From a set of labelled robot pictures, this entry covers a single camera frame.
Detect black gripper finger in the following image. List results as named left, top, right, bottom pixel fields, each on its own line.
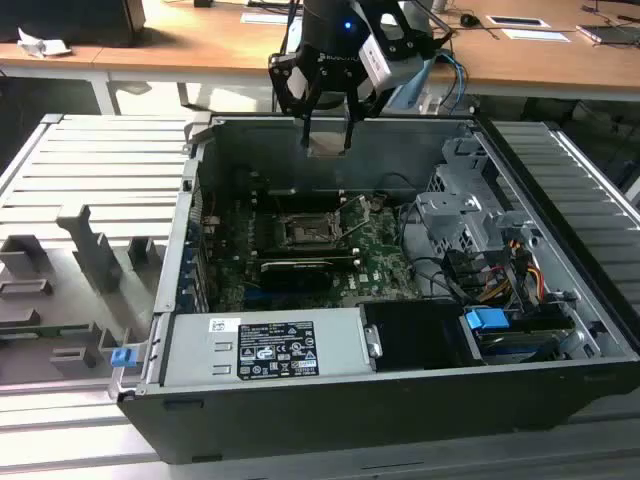
left=268, top=47, right=321, bottom=148
left=342, top=84, right=387, bottom=151

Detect small CPU plate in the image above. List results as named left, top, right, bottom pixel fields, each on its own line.
left=307, top=131, right=349, bottom=158

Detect black RAM slot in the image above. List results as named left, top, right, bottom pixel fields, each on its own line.
left=260, top=246, right=358, bottom=257
left=257, top=255, right=362, bottom=266
left=272, top=196, right=349, bottom=207
left=267, top=187, right=346, bottom=198

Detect blue expansion slot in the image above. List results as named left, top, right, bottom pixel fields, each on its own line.
left=243, top=285, right=301, bottom=307

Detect pale blue teach pendant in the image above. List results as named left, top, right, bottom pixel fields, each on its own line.
left=387, top=52, right=439, bottom=115

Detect white paper sheet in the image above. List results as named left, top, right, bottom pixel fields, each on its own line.
left=239, top=11, right=304, bottom=26
left=500, top=28, right=572, bottom=44

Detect wooden desk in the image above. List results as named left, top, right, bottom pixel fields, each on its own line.
left=0, top=42, right=109, bottom=81
left=92, top=0, right=640, bottom=104

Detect metal drive cage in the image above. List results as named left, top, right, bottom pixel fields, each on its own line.
left=413, top=137, right=544, bottom=261

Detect green motherboard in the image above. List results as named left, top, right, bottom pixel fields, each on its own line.
left=199, top=189, right=426, bottom=314

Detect white framed dark pad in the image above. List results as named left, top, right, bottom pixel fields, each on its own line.
left=485, top=14, right=551, bottom=29

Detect black graphics card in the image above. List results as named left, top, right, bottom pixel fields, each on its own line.
left=258, top=257, right=335, bottom=295

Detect black computer monitor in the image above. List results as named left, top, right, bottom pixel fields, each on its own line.
left=0, top=0, right=147, bottom=49

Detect blue disk carrier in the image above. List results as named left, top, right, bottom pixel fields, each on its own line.
left=463, top=307, right=510, bottom=331

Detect crumpled white paper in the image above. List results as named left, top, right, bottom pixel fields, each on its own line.
left=17, top=27, right=75, bottom=59

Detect grey laptop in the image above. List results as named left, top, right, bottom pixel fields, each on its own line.
left=575, top=22, right=640, bottom=50

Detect silver power supply unit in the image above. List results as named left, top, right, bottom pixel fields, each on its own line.
left=159, top=307, right=377, bottom=389

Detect hard disk drive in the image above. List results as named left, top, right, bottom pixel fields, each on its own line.
left=472, top=324, right=569, bottom=362

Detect grey parts rack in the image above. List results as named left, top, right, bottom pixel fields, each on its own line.
left=0, top=202, right=169, bottom=386

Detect black open PC case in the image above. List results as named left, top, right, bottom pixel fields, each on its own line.
left=107, top=112, right=640, bottom=466

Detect green RAM stick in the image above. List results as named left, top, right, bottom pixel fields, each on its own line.
left=0, top=323, right=92, bottom=339

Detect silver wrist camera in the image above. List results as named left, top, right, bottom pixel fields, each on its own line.
left=358, top=34, right=395, bottom=90

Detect black camera bracket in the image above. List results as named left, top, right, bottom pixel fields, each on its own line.
left=359, top=0, right=455, bottom=64

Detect thin black cable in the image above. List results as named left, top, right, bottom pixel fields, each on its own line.
left=381, top=171, right=420, bottom=192

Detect blue cable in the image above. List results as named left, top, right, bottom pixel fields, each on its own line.
left=433, top=48, right=470, bottom=110

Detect thick black cable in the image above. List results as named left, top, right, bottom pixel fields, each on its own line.
left=399, top=199, right=469, bottom=304

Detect black wire connectors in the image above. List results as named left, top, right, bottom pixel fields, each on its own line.
left=443, top=248, right=489, bottom=290

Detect small metal bracket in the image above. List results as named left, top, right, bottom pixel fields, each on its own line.
left=363, top=323, right=384, bottom=359

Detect yellow power wire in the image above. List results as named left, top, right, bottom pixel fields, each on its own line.
left=479, top=238, right=545, bottom=304

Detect red wire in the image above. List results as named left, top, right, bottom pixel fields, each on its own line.
left=489, top=266, right=544, bottom=300

